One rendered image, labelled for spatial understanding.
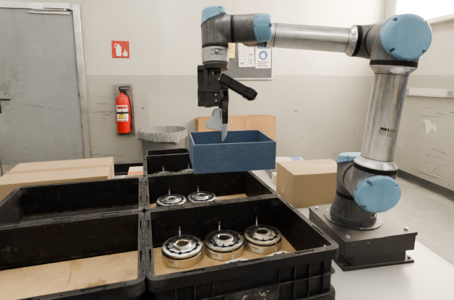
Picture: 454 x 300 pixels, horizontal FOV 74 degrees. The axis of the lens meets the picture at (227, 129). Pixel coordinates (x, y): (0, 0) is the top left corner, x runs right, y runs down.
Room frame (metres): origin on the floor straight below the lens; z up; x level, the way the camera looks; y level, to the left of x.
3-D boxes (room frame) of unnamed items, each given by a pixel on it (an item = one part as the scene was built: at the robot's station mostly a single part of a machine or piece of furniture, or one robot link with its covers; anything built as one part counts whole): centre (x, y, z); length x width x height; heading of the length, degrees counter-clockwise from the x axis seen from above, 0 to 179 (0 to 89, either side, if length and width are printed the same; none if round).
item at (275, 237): (0.77, -0.10, 0.86); 0.10 x 0.10 x 0.01
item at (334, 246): (0.67, -0.01, 0.92); 0.40 x 0.30 x 0.02; 106
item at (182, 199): (1.00, 0.19, 0.86); 0.10 x 0.10 x 0.01
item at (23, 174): (1.23, 0.71, 0.80); 0.40 x 0.30 x 0.20; 107
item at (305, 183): (1.41, -0.42, 0.78); 0.30 x 0.22 x 0.16; 101
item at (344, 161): (0.97, -0.43, 0.97); 0.13 x 0.12 x 0.14; 176
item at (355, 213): (0.98, -0.44, 0.85); 0.15 x 0.15 x 0.10
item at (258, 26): (0.88, -0.07, 1.42); 0.11 x 0.11 x 0.08; 86
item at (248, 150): (0.76, -0.01, 1.10); 0.20 x 0.15 x 0.07; 101
